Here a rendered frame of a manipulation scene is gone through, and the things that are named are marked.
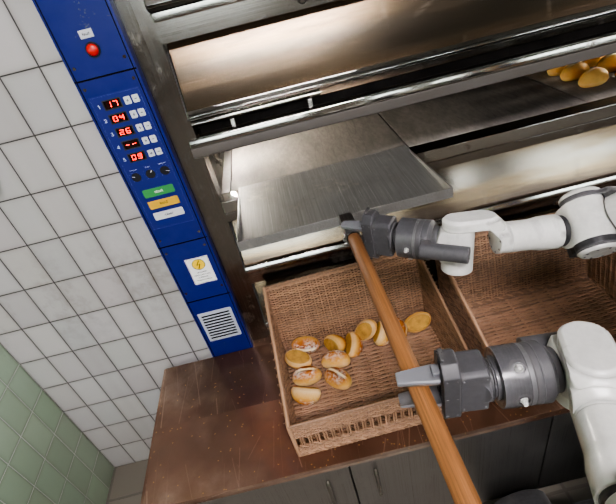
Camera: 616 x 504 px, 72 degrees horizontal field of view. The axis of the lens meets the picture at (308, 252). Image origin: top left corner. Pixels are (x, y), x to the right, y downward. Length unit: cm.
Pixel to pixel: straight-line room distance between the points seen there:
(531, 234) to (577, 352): 36
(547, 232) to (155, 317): 125
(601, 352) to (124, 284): 132
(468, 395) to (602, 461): 17
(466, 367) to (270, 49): 90
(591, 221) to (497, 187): 60
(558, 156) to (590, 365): 107
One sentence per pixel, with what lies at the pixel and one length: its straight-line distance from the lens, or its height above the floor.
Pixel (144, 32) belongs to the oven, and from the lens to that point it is 122.
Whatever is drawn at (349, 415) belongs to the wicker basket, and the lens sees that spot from 125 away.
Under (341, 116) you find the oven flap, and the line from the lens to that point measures 111.
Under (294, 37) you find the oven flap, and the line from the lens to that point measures 122.
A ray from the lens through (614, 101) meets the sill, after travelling 168.
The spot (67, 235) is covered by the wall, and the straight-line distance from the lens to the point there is 149.
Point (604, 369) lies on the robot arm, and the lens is 65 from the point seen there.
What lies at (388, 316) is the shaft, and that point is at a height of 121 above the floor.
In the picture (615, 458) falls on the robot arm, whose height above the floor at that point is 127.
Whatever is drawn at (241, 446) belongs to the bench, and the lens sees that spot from 145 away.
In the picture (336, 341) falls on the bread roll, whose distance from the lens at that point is 149.
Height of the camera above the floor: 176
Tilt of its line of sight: 35 degrees down
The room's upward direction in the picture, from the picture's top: 14 degrees counter-clockwise
